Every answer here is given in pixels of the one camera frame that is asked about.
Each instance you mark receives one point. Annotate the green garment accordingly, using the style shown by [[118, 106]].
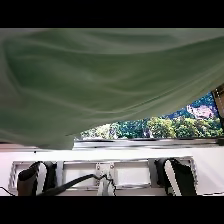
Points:
[[100, 83]]

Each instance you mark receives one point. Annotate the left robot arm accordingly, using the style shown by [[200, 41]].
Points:
[[26, 176]]

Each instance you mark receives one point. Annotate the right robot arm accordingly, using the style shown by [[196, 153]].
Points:
[[183, 176]]

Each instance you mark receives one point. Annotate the silver frame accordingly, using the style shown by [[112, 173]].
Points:
[[103, 166]]

